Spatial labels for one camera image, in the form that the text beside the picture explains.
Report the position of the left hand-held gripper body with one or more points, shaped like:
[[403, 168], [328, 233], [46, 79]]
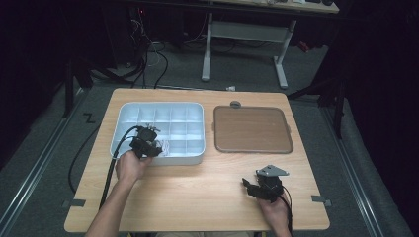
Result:
[[143, 140]]

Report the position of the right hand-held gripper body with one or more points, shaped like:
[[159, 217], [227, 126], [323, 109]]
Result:
[[270, 187]]

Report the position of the white sock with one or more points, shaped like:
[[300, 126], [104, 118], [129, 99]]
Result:
[[165, 148]]

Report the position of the white compartment storage box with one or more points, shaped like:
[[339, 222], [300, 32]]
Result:
[[184, 131]]

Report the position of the person's right hand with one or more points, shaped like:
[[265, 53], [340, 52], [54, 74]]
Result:
[[275, 212]]

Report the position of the person's left hand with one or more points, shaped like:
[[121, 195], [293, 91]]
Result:
[[131, 166]]

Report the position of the brown box lid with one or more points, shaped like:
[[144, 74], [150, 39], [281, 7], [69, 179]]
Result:
[[252, 130]]

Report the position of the grey round table grommet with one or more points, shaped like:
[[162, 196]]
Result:
[[235, 104]]

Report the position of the black stand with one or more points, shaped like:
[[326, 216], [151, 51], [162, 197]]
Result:
[[339, 112], [68, 92]]

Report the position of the white plug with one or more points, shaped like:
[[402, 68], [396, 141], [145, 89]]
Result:
[[231, 88]]

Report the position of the dark computer tower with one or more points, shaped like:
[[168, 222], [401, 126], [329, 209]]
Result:
[[122, 39]]

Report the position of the desk with white legs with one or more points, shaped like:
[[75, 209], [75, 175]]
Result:
[[247, 31]]

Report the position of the small red object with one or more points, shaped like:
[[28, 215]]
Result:
[[303, 46]]

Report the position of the metal floor rail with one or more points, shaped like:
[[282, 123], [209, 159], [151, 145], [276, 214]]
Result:
[[349, 174], [33, 174]]

